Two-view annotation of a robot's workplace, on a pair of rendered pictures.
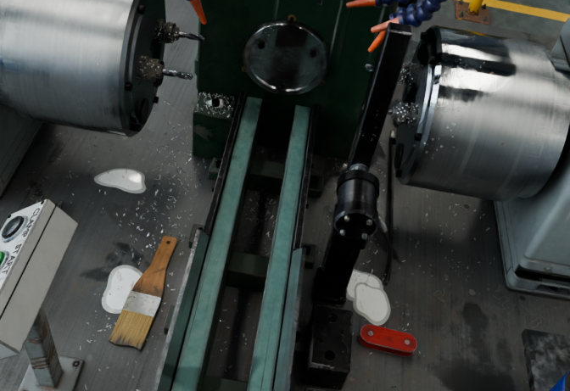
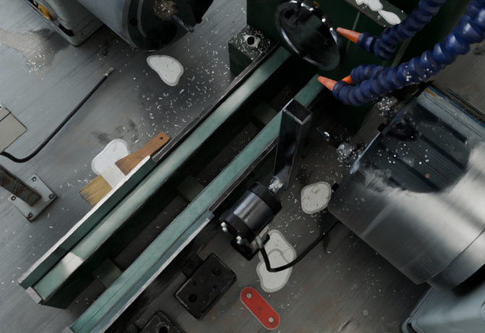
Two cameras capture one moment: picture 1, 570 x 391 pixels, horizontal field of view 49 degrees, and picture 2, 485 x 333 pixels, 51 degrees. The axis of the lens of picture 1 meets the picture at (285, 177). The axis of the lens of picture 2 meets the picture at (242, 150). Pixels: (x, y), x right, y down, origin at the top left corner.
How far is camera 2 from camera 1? 0.51 m
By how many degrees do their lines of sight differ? 31
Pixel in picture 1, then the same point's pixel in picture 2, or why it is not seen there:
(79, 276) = (91, 133)
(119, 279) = (112, 149)
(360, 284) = (277, 251)
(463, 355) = not seen: outside the picture
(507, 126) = (412, 232)
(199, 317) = (107, 224)
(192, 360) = (81, 252)
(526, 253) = (418, 321)
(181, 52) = not seen: outside the picture
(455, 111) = (369, 191)
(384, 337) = (257, 305)
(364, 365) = (230, 314)
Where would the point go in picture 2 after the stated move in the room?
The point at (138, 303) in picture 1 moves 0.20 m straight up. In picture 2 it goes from (112, 175) to (81, 136)
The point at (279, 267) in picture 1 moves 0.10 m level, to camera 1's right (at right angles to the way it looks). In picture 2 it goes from (188, 217) to (232, 258)
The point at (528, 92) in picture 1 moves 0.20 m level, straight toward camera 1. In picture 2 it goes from (452, 215) to (305, 284)
